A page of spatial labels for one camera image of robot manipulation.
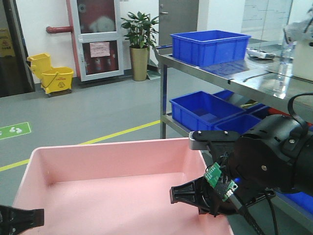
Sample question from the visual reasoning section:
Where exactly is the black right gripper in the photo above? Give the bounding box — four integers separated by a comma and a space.
170, 114, 303, 208

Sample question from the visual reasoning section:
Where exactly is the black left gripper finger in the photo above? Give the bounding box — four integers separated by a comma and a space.
0, 205, 45, 235

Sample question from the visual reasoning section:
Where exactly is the pink plastic bin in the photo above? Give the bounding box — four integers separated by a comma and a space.
13, 138, 233, 235

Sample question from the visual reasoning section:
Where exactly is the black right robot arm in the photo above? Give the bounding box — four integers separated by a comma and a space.
170, 98, 313, 215

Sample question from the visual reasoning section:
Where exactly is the blue bin lower shelf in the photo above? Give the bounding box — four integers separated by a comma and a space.
170, 91, 246, 131

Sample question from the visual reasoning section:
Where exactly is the stainless steel shelf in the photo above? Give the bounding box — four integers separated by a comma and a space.
156, 44, 313, 235

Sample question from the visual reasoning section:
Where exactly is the blue bin on shelf top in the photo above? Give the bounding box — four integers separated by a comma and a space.
171, 30, 251, 67

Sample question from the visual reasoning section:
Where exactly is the green circuit board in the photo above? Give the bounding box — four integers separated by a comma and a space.
203, 162, 238, 202

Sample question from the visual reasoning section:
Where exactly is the green floor sign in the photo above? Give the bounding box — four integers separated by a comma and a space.
0, 122, 31, 140

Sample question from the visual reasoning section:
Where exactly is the yellow mop bucket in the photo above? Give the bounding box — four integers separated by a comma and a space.
26, 53, 74, 95

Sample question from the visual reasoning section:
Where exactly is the clear plastic bottle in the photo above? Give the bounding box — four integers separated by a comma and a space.
274, 28, 294, 99

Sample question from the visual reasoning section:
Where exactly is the yellow wet floor sign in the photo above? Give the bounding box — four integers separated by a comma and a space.
0, 28, 15, 58

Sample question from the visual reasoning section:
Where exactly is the plant in gold pot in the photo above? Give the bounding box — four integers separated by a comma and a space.
121, 11, 159, 81

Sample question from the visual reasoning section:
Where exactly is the grey door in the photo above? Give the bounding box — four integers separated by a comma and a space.
158, 0, 199, 45

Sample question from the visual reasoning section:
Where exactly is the black cable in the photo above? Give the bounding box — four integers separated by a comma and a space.
229, 193, 279, 235

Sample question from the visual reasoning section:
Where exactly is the fire hose cabinet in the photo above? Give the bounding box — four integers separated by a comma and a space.
66, 0, 124, 82

